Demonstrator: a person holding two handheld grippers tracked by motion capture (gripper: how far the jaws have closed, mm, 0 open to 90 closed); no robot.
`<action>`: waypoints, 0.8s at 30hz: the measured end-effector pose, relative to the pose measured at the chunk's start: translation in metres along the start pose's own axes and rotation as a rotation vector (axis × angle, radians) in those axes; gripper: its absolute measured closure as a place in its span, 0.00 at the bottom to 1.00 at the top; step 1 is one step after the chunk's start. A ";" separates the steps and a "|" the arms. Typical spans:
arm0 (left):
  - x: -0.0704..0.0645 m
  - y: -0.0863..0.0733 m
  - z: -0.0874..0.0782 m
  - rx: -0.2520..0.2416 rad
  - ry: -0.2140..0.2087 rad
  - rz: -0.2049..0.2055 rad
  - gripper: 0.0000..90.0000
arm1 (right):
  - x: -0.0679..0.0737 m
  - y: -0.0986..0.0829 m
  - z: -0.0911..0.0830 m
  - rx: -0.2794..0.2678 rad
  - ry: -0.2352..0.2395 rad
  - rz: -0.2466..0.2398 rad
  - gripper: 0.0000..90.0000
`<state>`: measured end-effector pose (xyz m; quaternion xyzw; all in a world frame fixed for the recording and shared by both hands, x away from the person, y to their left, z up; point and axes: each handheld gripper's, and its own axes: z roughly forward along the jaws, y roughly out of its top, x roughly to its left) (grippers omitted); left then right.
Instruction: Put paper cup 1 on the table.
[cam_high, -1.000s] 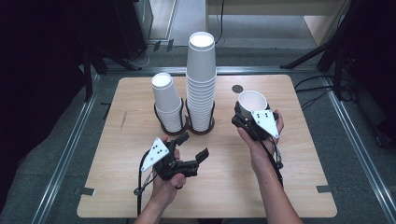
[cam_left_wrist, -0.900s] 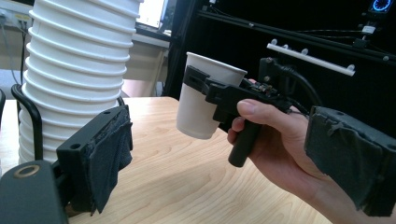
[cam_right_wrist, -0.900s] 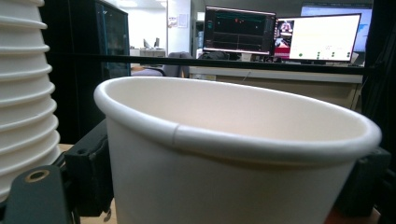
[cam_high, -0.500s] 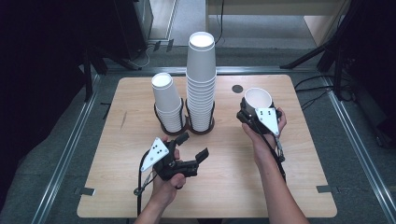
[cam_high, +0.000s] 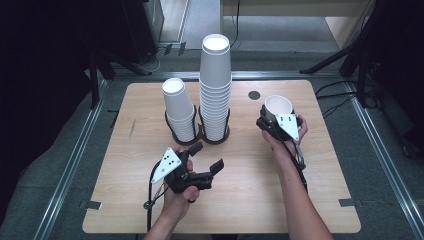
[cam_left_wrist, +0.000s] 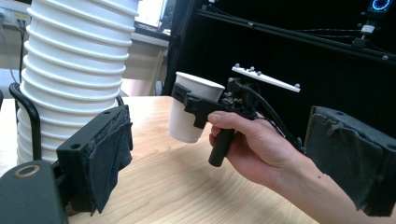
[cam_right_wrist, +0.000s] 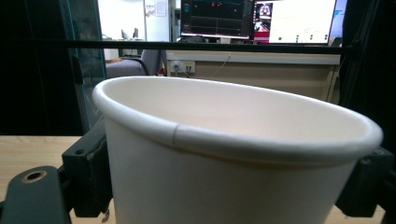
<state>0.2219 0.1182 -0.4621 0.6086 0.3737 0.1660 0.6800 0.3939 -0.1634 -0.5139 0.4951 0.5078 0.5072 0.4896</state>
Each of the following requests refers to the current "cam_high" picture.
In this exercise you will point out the black round table grommet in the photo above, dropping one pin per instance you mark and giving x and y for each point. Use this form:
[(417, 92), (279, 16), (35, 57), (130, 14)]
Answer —
[(254, 95)]

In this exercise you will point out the light wooden furniture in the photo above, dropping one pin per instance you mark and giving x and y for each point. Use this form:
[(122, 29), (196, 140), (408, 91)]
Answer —
[(343, 26)]

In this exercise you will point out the single white paper cup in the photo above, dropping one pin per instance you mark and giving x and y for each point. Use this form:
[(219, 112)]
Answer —
[(278, 105)]

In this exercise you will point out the person's left hand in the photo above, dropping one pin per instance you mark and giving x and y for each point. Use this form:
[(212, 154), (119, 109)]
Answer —
[(178, 205)]

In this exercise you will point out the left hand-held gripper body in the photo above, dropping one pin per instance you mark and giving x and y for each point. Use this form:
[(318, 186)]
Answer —
[(166, 165)]

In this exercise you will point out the aluminium floor rail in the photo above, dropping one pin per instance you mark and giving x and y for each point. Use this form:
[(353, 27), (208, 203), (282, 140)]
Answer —
[(71, 166), (380, 150), (266, 75)]

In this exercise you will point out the grey tape piece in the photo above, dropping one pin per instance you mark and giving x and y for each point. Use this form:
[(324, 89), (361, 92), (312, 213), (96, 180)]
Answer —
[(91, 205), (346, 202)]

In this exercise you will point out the person's right hand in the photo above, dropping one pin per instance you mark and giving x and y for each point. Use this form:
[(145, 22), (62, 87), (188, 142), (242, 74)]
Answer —
[(283, 148)]

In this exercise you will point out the dark curtain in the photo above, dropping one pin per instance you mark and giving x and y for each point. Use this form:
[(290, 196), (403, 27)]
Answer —
[(33, 83)]

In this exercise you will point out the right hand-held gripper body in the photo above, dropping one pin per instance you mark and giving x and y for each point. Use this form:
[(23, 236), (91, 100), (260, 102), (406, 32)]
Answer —
[(288, 126)]

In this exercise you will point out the black cabinet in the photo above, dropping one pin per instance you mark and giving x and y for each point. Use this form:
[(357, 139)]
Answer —
[(140, 26)]

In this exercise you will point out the tall stack of white paper cups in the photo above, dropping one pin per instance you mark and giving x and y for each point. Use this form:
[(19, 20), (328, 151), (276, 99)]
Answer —
[(215, 100)]

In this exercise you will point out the black metal stand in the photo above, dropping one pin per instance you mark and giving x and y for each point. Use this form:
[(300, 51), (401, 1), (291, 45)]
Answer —
[(361, 50), (95, 80)]

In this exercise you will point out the short stack of white paper cups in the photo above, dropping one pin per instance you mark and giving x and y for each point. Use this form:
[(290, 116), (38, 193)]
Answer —
[(176, 103)]

